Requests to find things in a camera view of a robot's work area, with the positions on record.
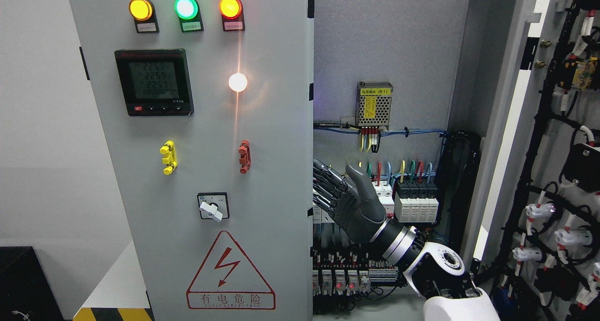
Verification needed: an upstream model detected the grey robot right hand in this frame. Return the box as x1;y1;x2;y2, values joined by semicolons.
313;159;387;244

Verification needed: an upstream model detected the grey cabinet door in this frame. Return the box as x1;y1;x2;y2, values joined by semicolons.
69;0;313;321
452;0;599;321

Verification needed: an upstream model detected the white socket breaker row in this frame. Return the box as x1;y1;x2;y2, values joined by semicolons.
312;180;395;224

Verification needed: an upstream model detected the black white surge protector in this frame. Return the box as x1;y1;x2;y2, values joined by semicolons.
394;181;439;223

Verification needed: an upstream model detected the relay terminal row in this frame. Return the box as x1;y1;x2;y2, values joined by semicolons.
309;247;403;296

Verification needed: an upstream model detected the perforated metal power supply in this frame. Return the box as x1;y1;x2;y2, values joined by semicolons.
355;81;393;127

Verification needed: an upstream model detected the red electric warning sticker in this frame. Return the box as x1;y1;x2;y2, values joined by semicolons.
186;231;276;310

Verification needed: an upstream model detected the red indicator light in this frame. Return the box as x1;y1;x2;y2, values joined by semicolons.
219;0;246;31

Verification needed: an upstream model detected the black digital power meter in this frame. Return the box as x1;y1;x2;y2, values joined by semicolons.
114;48;194;117

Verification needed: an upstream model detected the green indicator light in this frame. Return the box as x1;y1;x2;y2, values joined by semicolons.
174;0;204;33

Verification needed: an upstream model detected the yellow indicator light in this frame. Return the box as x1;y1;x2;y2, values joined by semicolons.
129;0;159;33

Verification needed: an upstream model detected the black right cable conduit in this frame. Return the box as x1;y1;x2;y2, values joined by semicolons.
441;132;483;265

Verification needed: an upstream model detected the red terminal post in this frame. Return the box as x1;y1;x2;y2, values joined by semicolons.
238;140;252;174

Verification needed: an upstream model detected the white rotary selector switch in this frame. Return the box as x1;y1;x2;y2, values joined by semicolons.
197;192;230;222

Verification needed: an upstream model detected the yellow terminal post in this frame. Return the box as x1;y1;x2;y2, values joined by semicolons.
159;140;178;175

